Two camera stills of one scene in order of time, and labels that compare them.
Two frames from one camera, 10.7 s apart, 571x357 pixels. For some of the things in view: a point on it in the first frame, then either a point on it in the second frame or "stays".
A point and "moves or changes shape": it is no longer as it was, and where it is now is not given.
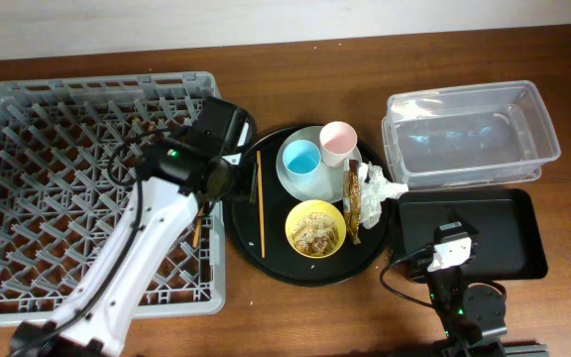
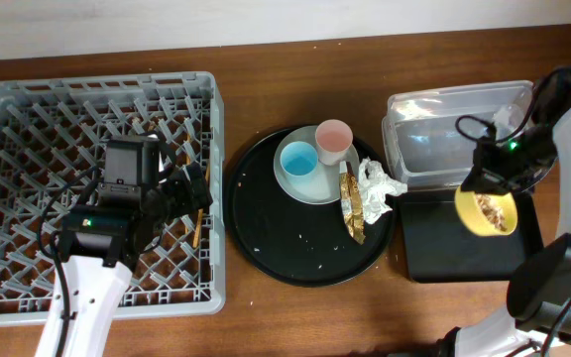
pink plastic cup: (337, 139) stays
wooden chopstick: (261, 200) moves or changes shape
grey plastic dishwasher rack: (47, 222) stays
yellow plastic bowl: (315, 229) to (487, 214)
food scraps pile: (315, 235) to (494, 213)
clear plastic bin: (471, 136) stays
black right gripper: (416, 268) to (487, 179)
